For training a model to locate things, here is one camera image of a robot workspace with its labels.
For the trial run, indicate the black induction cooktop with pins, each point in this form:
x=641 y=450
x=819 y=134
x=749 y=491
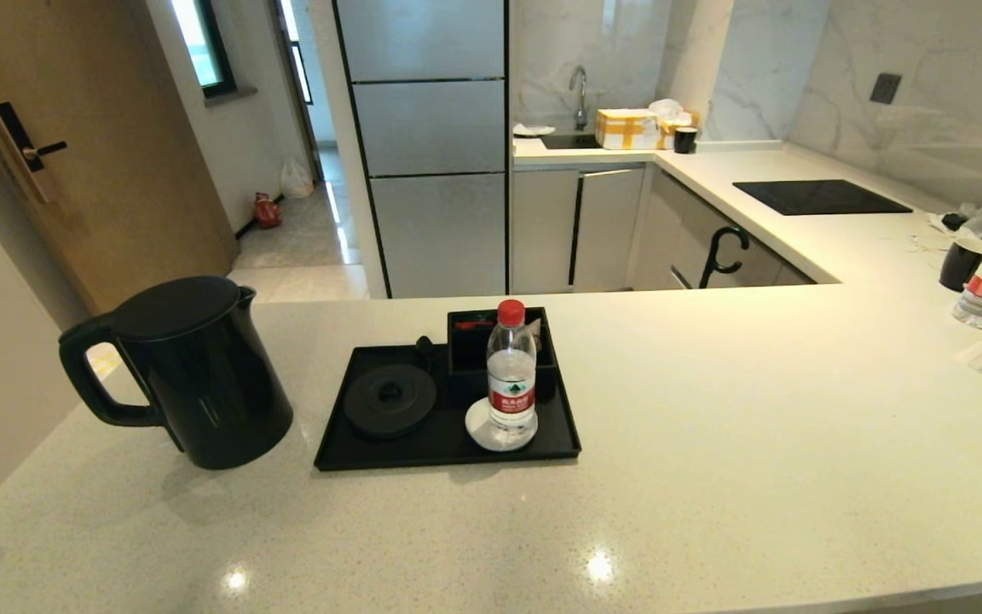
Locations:
x=823 y=197

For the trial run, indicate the dark wall socket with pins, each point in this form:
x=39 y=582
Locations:
x=886 y=88

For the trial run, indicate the black electric kettle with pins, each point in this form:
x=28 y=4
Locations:
x=210 y=384

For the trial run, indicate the cardboard box yellow tape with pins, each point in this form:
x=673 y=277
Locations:
x=627 y=129

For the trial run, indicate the narrow dark-framed window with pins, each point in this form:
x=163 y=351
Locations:
x=297 y=51

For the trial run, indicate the dark rounded black object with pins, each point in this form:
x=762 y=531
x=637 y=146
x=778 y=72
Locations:
x=424 y=349

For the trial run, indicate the white plastic floor bag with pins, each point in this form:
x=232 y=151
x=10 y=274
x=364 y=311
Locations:
x=296 y=178

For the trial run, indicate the white round coaster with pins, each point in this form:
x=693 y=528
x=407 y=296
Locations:
x=478 y=426

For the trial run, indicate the white tea bag packet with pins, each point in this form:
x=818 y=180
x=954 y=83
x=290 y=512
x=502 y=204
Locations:
x=535 y=328

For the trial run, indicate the dark kitchen sink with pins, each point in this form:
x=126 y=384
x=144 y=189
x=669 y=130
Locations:
x=572 y=141

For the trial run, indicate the black rectangular serving tray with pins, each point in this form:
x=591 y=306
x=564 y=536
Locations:
x=423 y=450

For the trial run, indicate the black compartment box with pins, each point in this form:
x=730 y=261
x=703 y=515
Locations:
x=467 y=358

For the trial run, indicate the white cloth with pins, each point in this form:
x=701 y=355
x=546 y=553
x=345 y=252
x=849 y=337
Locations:
x=534 y=129

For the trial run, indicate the brown wooden door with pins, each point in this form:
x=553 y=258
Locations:
x=116 y=170

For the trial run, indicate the crumpled white tissue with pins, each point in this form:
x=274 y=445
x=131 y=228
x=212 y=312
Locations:
x=981 y=221

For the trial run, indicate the silver refrigerator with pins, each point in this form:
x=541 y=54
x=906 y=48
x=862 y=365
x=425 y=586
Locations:
x=436 y=128

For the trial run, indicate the grey sink base cabinet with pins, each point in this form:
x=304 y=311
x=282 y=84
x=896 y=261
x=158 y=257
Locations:
x=546 y=229

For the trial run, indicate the yellow white plastic bag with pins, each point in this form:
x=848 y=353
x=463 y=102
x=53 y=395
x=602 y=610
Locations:
x=102 y=360

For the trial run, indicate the red floor bag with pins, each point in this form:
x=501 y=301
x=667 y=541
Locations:
x=268 y=210

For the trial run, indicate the round black kettle base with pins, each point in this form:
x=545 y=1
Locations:
x=389 y=402

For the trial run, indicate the black mug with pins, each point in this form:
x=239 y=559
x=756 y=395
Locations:
x=960 y=265

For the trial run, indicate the crumpled white plastic bag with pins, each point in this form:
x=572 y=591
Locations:
x=670 y=107

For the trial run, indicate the chrome sink faucet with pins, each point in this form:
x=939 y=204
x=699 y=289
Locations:
x=580 y=93

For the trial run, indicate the small black cup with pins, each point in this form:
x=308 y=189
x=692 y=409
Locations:
x=686 y=140

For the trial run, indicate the grey drawer cabinet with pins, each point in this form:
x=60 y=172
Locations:
x=687 y=229

